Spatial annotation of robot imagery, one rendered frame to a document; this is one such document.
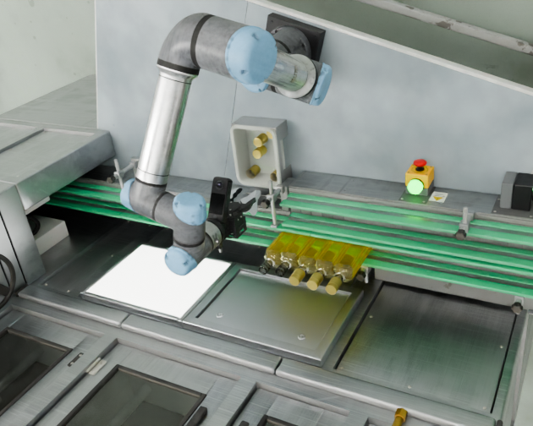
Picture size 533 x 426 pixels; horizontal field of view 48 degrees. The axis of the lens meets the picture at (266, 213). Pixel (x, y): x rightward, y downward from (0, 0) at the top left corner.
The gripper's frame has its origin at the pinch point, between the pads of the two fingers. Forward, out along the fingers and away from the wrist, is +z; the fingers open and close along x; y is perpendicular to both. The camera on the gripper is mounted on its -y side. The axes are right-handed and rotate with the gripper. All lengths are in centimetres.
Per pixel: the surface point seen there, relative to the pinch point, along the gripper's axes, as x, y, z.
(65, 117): -122, 7, 50
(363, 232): 23.9, 23.7, 24.1
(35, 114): -141, 7, 51
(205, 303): -19.6, 42.0, -4.1
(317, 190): 6.5, 14.7, 30.4
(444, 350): 54, 46, 6
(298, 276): 11.4, 28.7, 2.7
